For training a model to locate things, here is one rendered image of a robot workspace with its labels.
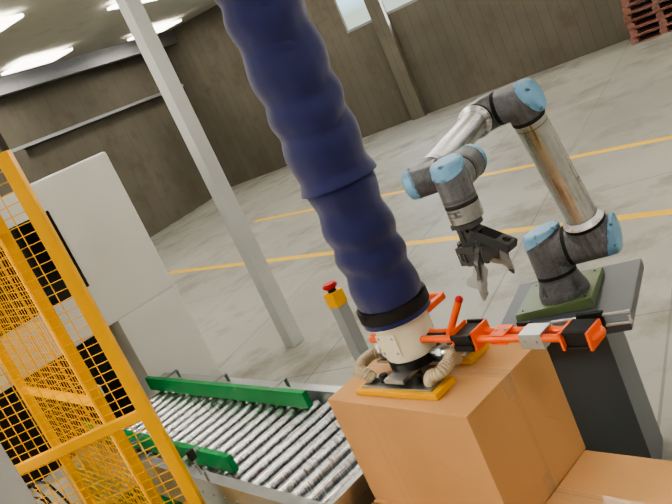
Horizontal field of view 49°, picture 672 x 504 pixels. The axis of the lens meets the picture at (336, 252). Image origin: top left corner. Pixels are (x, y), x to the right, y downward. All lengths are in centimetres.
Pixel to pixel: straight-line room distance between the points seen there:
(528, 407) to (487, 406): 18
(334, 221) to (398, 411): 59
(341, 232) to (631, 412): 142
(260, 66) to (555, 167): 108
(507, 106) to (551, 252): 61
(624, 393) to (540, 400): 75
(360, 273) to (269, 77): 61
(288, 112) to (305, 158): 13
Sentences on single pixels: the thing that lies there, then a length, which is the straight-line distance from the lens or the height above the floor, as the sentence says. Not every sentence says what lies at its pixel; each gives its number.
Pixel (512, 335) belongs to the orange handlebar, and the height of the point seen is 108.
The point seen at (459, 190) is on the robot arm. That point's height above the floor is 151.
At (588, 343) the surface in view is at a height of 107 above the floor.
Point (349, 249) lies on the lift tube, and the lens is 214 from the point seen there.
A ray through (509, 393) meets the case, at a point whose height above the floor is 89.
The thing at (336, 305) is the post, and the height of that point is 95.
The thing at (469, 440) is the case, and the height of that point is 86.
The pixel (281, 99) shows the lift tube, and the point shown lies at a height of 188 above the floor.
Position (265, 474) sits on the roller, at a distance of 316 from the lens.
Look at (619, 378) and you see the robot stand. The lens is 296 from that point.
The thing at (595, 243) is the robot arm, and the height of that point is 98.
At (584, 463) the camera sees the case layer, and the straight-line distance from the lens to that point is 244.
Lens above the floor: 194
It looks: 14 degrees down
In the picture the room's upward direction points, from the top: 25 degrees counter-clockwise
